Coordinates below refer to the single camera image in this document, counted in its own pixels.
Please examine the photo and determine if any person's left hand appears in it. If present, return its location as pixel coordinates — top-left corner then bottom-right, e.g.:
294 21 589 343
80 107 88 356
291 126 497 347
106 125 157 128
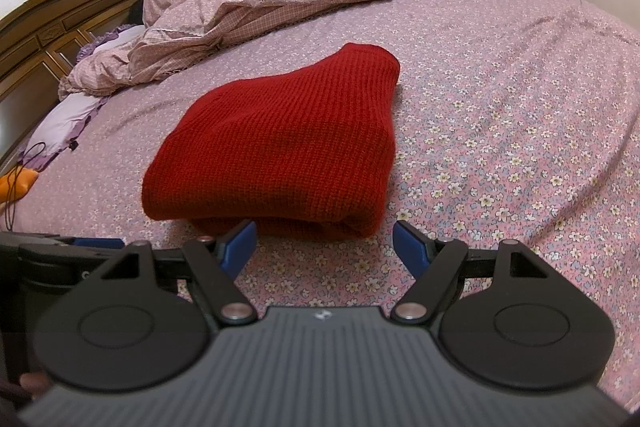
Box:
19 371 50 408

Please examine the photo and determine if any wooden headboard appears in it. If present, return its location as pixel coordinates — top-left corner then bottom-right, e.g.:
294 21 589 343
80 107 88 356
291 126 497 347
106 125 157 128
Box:
0 0 153 158

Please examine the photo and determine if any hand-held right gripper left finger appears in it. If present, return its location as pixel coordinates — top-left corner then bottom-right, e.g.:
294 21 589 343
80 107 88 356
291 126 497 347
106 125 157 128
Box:
97 219 258 325

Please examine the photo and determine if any pink floral bed sheet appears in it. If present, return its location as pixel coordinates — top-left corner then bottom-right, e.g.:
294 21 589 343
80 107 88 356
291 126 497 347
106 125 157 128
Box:
0 0 640 408

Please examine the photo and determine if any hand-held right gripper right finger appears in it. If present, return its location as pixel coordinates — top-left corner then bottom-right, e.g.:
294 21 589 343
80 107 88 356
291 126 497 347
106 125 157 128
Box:
390 221 548 325

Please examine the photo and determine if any lavender pillow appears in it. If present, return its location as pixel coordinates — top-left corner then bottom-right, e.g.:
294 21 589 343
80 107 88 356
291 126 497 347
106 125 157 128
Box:
17 94 108 172

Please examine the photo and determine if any red knit cardigan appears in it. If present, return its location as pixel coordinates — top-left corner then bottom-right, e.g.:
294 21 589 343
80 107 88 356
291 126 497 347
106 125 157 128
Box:
141 43 401 239

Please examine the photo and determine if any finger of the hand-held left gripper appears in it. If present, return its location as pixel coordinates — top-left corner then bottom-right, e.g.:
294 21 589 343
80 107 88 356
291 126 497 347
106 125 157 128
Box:
20 236 126 283

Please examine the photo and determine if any purple ruffled cloth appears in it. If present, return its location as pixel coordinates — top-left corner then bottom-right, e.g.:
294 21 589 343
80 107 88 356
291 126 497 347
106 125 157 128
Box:
75 24 146 62

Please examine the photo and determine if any orange item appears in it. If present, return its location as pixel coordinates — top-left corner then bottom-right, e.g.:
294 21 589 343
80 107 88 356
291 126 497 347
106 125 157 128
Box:
0 167 40 205

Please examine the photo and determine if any black cord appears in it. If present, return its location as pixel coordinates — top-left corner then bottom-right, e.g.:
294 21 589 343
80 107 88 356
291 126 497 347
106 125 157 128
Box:
2 144 46 230

